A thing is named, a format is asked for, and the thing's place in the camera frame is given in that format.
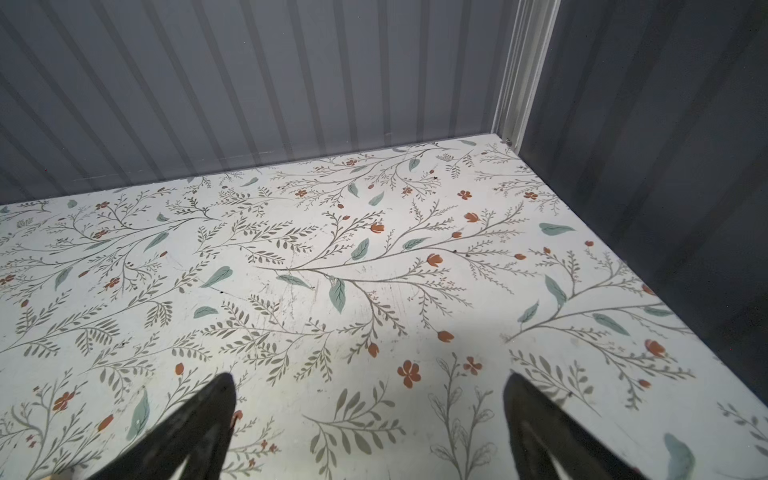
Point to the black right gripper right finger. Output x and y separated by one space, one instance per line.
546 443

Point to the aluminium corner post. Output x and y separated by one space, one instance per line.
531 25

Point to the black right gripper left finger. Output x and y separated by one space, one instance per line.
193 440

